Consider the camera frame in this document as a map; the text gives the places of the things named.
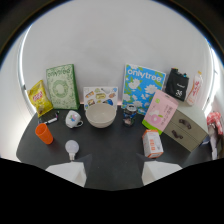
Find blue onlytree box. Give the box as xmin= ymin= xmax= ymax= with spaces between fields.
xmin=121 ymin=63 xmax=167 ymax=116

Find cream bowl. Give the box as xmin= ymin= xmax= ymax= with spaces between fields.
xmin=84 ymin=102 xmax=118 ymax=129

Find small dark can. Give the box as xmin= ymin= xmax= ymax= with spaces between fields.
xmin=122 ymin=103 xmax=138 ymax=127

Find white sticker sheet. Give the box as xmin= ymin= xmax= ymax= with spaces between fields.
xmin=82 ymin=86 xmax=119 ymax=111

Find beige drawer cabinet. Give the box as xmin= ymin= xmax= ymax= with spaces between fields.
xmin=163 ymin=100 xmax=210 ymax=153

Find orange plastic cup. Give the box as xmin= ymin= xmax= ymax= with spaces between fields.
xmin=34 ymin=123 xmax=54 ymax=146

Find red patterned cloth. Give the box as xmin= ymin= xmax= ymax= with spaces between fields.
xmin=206 ymin=111 xmax=224 ymax=145

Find white light bulb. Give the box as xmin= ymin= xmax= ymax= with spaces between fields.
xmin=64 ymin=139 xmax=80 ymax=162

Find pink and green packet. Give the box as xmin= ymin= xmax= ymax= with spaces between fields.
xmin=141 ymin=89 xmax=180 ymax=136

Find green onlytree box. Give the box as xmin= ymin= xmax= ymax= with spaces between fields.
xmin=45 ymin=63 xmax=81 ymax=111

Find white and orange carton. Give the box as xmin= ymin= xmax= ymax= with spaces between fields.
xmin=141 ymin=129 xmax=165 ymax=159

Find white patterned cup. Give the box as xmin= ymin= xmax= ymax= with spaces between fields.
xmin=64 ymin=109 xmax=84 ymax=129

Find white bottle red print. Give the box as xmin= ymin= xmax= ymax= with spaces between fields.
xmin=185 ymin=70 xmax=204 ymax=107

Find black marker pouch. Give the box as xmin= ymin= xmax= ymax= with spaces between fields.
xmin=164 ymin=67 xmax=190 ymax=102

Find black and white marker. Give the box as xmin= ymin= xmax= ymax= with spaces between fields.
xmin=39 ymin=112 xmax=60 ymax=126

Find yellow chips bag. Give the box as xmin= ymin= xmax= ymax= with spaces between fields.
xmin=27 ymin=79 xmax=54 ymax=118

